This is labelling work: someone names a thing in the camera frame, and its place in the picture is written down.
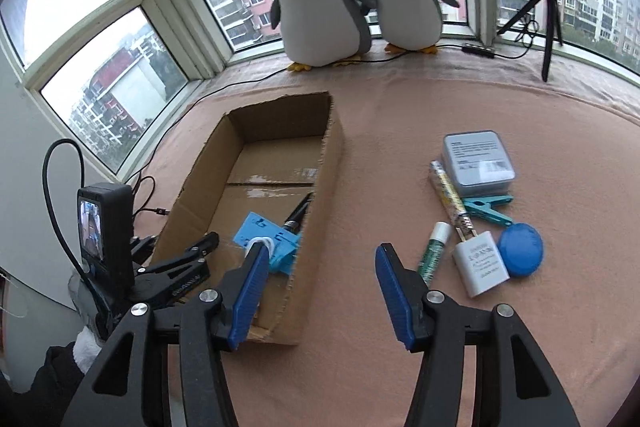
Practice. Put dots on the black pen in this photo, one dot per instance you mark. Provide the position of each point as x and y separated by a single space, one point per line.
293 223

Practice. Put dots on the black inline cable switch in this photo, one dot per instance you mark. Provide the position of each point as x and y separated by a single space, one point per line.
474 49

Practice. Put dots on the clear square plastic case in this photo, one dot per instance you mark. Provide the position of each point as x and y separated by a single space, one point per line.
477 163

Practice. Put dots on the green lip balm stick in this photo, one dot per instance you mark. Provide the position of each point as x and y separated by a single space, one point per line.
433 252

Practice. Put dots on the small plush penguin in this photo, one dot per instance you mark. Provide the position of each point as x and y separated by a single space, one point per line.
411 25

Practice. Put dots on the patterned lighter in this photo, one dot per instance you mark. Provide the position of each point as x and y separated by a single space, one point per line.
448 196

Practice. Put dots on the blue plastic phone holder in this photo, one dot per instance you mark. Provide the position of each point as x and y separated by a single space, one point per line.
282 244

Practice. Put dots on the teal clothespin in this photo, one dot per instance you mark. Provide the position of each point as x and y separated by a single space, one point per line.
485 208

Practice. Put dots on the blue round disc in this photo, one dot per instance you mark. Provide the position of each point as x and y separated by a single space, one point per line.
522 249

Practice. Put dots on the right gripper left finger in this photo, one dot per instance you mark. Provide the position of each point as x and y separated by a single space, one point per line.
127 385

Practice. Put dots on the white wall charger adapter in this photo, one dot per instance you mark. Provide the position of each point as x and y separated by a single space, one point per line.
480 264

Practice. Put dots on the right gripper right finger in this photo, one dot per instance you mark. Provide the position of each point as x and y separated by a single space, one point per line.
515 384

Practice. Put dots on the white gloved left hand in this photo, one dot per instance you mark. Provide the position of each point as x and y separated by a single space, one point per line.
88 343

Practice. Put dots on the brown cardboard box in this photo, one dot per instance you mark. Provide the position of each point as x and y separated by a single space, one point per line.
232 169

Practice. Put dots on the black action camera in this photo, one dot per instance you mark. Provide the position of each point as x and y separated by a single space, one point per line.
105 230

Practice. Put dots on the large plush penguin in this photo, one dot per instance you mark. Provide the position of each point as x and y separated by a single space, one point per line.
318 33

